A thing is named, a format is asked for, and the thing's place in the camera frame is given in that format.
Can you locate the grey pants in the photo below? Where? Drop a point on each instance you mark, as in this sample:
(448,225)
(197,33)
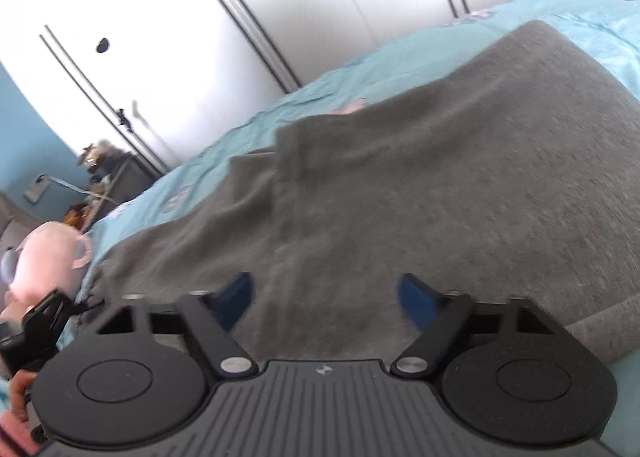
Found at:
(400,187)

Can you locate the person's left hand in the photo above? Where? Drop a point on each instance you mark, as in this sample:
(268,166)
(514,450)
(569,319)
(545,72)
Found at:
(21,389)

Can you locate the white wardrobe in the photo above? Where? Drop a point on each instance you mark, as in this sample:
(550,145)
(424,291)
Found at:
(300,12)

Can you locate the pile of small toys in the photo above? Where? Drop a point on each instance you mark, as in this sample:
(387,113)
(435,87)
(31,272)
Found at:
(97,154)

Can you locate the pink plush toy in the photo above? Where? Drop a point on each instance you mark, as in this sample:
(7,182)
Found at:
(45,257)

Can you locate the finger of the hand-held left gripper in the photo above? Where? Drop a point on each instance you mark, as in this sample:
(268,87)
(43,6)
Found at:
(47,312)

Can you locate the light blue printed bed sheet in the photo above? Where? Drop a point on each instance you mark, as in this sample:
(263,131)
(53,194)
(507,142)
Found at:
(350,87)

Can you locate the grey padded headboard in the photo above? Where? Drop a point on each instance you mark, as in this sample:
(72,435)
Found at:
(15,222)

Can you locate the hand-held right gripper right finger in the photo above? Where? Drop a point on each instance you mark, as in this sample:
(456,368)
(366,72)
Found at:
(417,304)

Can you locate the dark nightstand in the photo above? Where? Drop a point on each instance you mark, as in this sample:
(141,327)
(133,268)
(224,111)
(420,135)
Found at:
(127,187)

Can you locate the grey wall socket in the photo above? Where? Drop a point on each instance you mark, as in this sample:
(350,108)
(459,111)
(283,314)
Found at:
(36,188)

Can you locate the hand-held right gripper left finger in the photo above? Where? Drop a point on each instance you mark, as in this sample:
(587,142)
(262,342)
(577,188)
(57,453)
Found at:
(236,298)

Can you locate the person's left forearm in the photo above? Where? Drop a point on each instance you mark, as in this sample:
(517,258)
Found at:
(11,434)

